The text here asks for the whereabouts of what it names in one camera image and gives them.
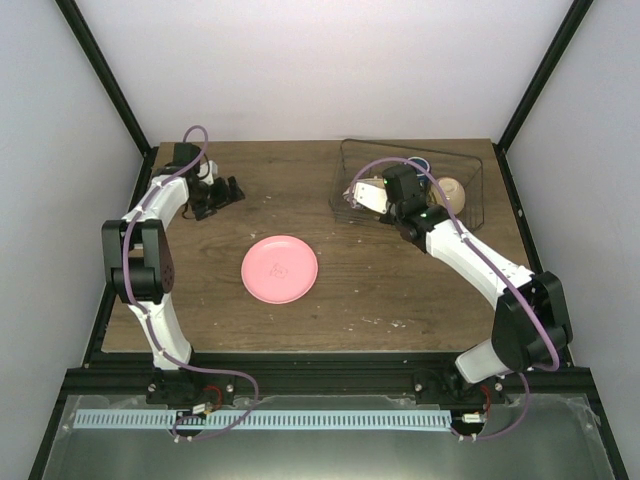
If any blue ceramic mug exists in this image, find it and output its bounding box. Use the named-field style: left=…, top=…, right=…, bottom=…
left=407, top=157, right=431, bottom=174

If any cream ceramic bowl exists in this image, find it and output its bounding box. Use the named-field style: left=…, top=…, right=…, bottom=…
left=430, top=177, right=466, bottom=215

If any pink plate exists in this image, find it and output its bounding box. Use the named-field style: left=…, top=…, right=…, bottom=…
left=241, top=235, right=319, bottom=305

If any white blue-striped plate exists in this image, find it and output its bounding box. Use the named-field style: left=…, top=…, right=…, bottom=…
left=342, top=187, right=364, bottom=210

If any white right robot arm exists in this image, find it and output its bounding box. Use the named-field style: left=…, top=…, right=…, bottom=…
left=382, top=157, right=572, bottom=403

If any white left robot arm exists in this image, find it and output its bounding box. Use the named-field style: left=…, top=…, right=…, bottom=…
left=101, top=141, right=245, bottom=404

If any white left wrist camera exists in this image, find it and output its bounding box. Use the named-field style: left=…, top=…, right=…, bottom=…
left=197, top=160, right=218, bottom=185

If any grey wire dish rack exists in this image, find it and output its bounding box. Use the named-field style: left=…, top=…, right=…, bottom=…
left=329, top=139, right=484, bottom=231

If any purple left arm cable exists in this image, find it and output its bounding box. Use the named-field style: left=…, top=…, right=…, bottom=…
left=122, top=124, right=260, bottom=444

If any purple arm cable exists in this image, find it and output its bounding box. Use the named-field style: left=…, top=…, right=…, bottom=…
left=122, top=124, right=260, bottom=444
left=349, top=157, right=561, bottom=442

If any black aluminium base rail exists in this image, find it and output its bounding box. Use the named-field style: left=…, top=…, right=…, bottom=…
left=58, top=353, right=597, bottom=408

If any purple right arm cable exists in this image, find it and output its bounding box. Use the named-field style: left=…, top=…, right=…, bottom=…
left=349, top=157, right=561, bottom=442

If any black frame post left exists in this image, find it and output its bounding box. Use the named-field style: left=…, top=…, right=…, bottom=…
left=53, top=0, right=153, bottom=159

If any black frame post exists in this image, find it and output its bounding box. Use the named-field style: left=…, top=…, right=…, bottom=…
left=498, top=0, right=596, bottom=151
left=53, top=0, right=153, bottom=159

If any light blue slotted cable duct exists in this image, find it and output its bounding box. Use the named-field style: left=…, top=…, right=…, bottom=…
left=73, top=409, right=452, bottom=432

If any black frame post right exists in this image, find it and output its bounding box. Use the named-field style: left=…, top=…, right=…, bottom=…
left=498, top=0, right=596, bottom=151

